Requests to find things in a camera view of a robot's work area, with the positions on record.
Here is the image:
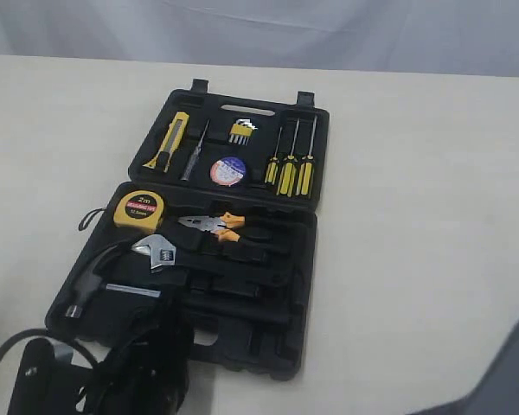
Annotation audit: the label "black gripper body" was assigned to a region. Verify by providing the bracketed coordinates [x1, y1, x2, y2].
[78, 291, 195, 414]

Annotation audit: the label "yellow black utility knife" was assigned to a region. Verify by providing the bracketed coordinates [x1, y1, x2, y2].
[143, 112, 189, 172]

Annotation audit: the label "yellow tape measure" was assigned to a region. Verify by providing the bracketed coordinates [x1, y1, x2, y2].
[77, 188, 168, 233]

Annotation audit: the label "left yellow black screwdriver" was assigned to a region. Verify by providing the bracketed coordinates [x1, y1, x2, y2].
[264, 127, 283, 185]

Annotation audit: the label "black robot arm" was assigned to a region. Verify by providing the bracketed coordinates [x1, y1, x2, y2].
[72, 296, 519, 414]

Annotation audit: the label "orange black combination pliers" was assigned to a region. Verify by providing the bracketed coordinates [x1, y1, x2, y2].
[176, 211, 282, 256]

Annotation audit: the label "claw hammer black handle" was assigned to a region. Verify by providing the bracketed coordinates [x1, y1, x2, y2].
[64, 240, 289, 332]

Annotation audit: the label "clear handle tester screwdriver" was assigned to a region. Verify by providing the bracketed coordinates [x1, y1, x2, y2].
[181, 119, 210, 182]

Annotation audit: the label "right yellow black screwdriver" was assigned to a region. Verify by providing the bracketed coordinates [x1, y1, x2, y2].
[296, 116, 318, 196]

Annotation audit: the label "yellow hex key set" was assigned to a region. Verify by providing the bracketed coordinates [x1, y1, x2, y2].
[228, 118, 257, 146]

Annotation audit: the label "yellow black screwdriver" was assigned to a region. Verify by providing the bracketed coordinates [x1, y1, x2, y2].
[277, 118, 300, 197]
[296, 116, 318, 196]
[264, 127, 283, 185]

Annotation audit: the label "chrome adjustable wrench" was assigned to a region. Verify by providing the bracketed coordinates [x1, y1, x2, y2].
[131, 233, 291, 286]

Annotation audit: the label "black electrical tape roll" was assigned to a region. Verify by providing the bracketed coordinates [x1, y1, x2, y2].
[209, 156, 247, 187]

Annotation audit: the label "black plastic tool case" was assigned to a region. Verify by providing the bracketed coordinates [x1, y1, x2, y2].
[45, 80, 330, 380]

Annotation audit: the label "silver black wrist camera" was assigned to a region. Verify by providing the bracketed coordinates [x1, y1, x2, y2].
[7, 337, 92, 415]

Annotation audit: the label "middle yellow black screwdriver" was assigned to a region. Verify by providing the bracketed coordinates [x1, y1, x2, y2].
[277, 118, 300, 197]

